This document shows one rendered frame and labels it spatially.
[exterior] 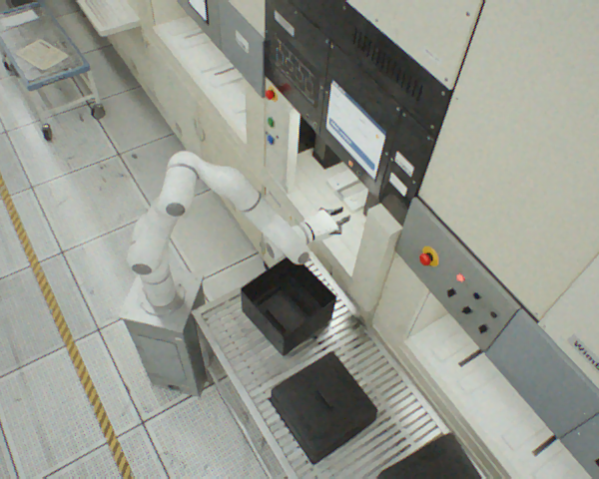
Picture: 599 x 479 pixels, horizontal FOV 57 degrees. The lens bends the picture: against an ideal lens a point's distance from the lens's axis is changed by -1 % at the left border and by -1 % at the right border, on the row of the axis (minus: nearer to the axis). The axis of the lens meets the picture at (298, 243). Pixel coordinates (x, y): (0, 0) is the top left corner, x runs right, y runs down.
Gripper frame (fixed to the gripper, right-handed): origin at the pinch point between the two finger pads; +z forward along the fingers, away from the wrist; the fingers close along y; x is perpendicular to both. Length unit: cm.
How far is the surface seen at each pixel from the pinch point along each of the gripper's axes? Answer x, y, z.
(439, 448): -18, 84, -18
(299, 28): 55, -39, 2
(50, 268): -119, -124, -106
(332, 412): -33, 52, -37
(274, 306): -42, 1, -30
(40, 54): -73, -258, -55
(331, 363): -33, 37, -26
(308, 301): -42.0, 6.3, -15.7
